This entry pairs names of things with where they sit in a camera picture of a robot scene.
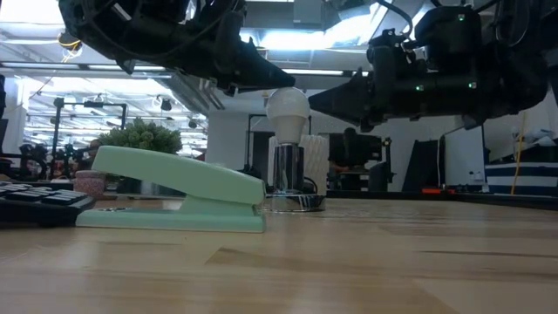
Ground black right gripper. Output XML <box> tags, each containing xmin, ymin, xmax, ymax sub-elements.
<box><xmin>308</xmin><ymin>29</ymin><xmax>493</xmax><ymax>132</ymax></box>

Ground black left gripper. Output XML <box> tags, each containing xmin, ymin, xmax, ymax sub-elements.
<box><xmin>165</xmin><ymin>0</ymin><xmax>296</xmax><ymax>95</ymax></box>

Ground white frosted lightbulb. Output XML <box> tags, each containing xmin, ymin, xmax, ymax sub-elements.
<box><xmin>265</xmin><ymin>86</ymin><xmax>311</xmax><ymax>146</ymax></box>

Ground chrome lamp socket base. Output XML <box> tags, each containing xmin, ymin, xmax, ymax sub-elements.
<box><xmin>261</xmin><ymin>142</ymin><xmax>327</xmax><ymax>214</ymax></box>

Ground person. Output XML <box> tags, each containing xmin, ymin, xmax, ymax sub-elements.
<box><xmin>76</xmin><ymin>138</ymin><xmax>104</xmax><ymax>172</ymax></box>
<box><xmin>329</xmin><ymin>126</ymin><xmax>364</xmax><ymax>176</ymax></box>

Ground black monitor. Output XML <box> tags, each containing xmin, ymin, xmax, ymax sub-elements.
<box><xmin>329</xmin><ymin>133</ymin><xmax>384</xmax><ymax>165</ymax></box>

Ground white ribbed pen cup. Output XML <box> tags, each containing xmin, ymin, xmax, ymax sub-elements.
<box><xmin>268</xmin><ymin>133</ymin><xmax>330</xmax><ymax>196</ymax></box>

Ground black office chair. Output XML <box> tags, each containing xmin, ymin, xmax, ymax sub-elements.
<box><xmin>368</xmin><ymin>137</ymin><xmax>397</xmax><ymax>193</ymax></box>

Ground black upright panel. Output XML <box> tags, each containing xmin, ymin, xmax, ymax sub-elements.
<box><xmin>400</xmin><ymin>139</ymin><xmax>440</xmax><ymax>193</ymax></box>

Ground mint green stapler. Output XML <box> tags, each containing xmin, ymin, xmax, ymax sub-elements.
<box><xmin>75</xmin><ymin>145</ymin><xmax>268</xmax><ymax>234</ymax></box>

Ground green succulent plant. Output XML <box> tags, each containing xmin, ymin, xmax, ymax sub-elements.
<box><xmin>98</xmin><ymin>116</ymin><xmax>183</xmax><ymax>155</ymax></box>

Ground blue white striped box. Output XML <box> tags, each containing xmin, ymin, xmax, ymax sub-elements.
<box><xmin>484</xmin><ymin>161</ymin><xmax>558</xmax><ymax>195</ymax></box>

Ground pink speckled plant pot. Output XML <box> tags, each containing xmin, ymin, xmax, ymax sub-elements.
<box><xmin>72</xmin><ymin>169</ymin><xmax>108</xmax><ymax>201</ymax></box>

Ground black metal gantry stand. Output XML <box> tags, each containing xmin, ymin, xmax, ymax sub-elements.
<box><xmin>51</xmin><ymin>98</ymin><xmax>128</xmax><ymax>180</ymax></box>

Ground black desk calculator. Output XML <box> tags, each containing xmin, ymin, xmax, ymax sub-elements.
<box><xmin>0</xmin><ymin>181</ymin><xmax>96</xmax><ymax>229</ymax></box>

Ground white board with dark frame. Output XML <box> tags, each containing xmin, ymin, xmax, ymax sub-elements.
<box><xmin>438</xmin><ymin>125</ymin><xmax>486</xmax><ymax>189</ymax></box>

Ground black aluminium table frame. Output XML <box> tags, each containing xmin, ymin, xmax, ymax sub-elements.
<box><xmin>324</xmin><ymin>188</ymin><xmax>558</xmax><ymax>211</ymax></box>

